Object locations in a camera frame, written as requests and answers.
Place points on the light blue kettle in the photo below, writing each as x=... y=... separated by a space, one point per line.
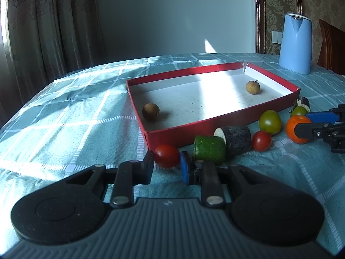
x=296 y=47

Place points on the orange tangerine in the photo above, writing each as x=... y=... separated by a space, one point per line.
x=290 y=126

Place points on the red cardboard box tray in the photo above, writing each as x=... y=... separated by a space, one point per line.
x=198 y=100

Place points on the brown patterned curtain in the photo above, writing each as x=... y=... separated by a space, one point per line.
x=50 y=38

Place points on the green cucumber piece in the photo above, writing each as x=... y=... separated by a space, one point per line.
x=209 y=148

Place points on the white wall socket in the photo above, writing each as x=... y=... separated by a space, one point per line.
x=276 y=37

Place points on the small green tomato with stem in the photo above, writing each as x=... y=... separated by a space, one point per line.
x=298 y=111

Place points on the large green tomato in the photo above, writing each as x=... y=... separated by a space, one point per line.
x=270 y=122

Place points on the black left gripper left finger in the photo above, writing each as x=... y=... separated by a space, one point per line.
x=128 y=175

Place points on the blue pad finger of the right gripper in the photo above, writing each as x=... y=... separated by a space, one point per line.
x=323 y=117

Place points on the dark wooden chair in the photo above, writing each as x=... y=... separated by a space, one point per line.
x=332 y=50

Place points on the red cherry tomato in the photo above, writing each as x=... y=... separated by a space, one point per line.
x=261 y=141
x=167 y=156

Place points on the brown longan fruit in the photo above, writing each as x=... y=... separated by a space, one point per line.
x=253 y=87
x=150 y=111

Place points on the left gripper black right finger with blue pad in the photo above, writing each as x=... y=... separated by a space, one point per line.
x=204 y=174

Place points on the small dark eggplant piece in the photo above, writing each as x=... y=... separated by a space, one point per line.
x=303 y=102

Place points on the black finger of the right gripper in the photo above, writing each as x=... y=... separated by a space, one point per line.
x=311 y=130

